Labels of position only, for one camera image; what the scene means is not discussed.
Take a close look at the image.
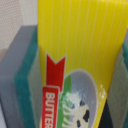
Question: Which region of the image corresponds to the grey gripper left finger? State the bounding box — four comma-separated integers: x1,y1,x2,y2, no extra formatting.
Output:
0,26,42,128

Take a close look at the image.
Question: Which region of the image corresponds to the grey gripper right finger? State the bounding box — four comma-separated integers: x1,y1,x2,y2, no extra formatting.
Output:
105,33,128,128

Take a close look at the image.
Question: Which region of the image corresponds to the yellow butter box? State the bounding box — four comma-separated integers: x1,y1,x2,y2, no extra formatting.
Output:
38,0,128,128

